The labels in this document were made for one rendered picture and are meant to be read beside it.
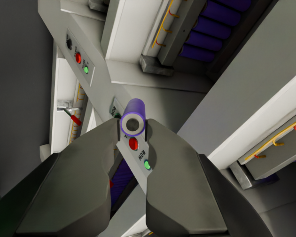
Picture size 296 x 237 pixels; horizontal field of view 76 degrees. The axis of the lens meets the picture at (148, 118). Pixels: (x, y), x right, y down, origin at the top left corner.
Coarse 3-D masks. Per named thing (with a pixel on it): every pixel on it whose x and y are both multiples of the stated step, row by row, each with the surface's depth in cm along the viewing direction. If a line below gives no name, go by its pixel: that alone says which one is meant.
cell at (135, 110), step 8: (128, 104) 17; (136, 104) 16; (144, 104) 19; (128, 112) 13; (136, 112) 13; (144, 112) 15; (120, 120) 13; (128, 120) 13; (136, 120) 13; (144, 120) 13; (128, 128) 13; (136, 128) 13; (144, 128) 13
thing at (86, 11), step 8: (64, 0) 35; (72, 0) 37; (80, 0) 37; (88, 0) 37; (96, 0) 37; (104, 0) 36; (64, 8) 33; (72, 8) 34; (80, 8) 36; (88, 8) 37; (96, 8) 36; (104, 8) 37; (88, 16) 35; (96, 16) 36; (104, 16) 37
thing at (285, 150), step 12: (264, 144) 16; (276, 144) 16; (288, 144) 16; (252, 156) 17; (264, 156) 18; (276, 156) 17; (288, 156) 16; (252, 168) 19; (264, 168) 18; (276, 168) 18
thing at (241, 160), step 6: (288, 120) 16; (294, 120) 15; (282, 126) 16; (276, 132) 17; (288, 132) 16; (270, 138) 17; (276, 138) 17; (258, 144) 18; (270, 144) 17; (252, 150) 18; (246, 156) 19; (240, 162) 20; (246, 162) 19
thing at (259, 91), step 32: (288, 0) 11; (256, 32) 13; (288, 32) 11; (256, 64) 13; (288, 64) 11; (224, 96) 16; (256, 96) 13; (288, 96) 13; (192, 128) 19; (224, 128) 15; (256, 128) 15; (224, 160) 19; (256, 192) 21; (288, 192) 23
